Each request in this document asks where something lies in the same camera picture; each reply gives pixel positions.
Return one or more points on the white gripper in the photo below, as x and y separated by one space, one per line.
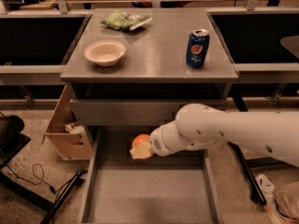
159 141

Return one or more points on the orange fruit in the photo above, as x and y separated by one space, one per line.
141 138

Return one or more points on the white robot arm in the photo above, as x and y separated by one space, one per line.
272 133

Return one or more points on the open grey middle drawer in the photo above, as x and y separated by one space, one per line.
177 189

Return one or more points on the grey drawer cabinet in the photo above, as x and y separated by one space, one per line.
152 81

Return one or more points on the black stand leg left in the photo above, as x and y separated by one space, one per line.
64 191

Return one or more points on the black stand leg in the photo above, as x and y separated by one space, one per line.
256 194
64 191

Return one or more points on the cardboard box on floor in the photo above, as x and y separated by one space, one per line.
67 136

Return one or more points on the white paper bowl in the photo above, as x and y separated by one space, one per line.
105 53

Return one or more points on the blue Pepsi soda can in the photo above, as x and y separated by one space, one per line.
197 48

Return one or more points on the black stand leg right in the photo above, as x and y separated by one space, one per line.
256 194

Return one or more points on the white sneaker shoe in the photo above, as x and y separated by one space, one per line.
282 202

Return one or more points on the black chair at left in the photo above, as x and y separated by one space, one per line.
11 138

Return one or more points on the green chip bag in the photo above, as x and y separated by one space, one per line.
120 20

